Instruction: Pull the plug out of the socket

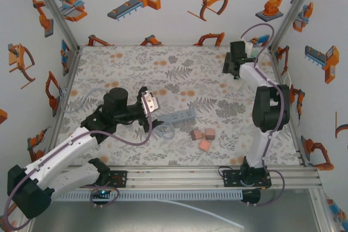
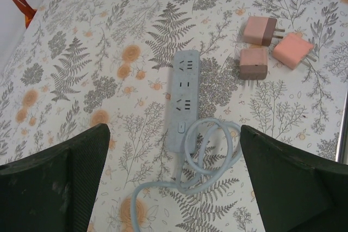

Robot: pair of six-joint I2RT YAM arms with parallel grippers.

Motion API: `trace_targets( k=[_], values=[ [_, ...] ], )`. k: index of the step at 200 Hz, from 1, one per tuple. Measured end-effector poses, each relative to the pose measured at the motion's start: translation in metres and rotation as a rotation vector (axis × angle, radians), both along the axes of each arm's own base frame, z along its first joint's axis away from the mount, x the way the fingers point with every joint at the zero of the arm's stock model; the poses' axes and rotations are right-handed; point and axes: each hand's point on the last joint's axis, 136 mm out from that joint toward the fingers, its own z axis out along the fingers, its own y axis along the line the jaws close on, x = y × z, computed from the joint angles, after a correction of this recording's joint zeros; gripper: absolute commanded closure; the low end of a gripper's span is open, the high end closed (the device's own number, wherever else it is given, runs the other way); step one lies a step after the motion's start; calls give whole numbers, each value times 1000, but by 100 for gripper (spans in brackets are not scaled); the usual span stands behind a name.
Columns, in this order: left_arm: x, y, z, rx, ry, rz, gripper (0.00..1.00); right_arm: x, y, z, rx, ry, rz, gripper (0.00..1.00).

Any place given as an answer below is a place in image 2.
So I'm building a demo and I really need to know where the blue-grey power strip cable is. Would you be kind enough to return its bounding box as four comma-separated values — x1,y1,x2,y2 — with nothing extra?
129,117,243,232

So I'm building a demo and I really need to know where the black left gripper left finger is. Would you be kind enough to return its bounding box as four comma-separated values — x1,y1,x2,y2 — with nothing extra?
0,123,110,232

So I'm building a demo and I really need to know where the floral patterned table cover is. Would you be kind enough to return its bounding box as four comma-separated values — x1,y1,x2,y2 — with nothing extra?
0,0,344,232

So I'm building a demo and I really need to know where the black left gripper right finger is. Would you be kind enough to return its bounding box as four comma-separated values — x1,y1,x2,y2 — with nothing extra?
240,124,348,232

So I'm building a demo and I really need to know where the plain pink plug adapter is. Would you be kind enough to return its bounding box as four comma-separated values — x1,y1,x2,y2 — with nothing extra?
271,32,318,71

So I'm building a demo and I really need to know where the pink and brown plug adapter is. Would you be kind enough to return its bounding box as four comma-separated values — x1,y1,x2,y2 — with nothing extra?
238,47,270,89
243,16,286,48

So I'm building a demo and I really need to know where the blue-grey power strip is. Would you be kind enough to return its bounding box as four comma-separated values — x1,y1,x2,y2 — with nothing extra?
163,49,202,154

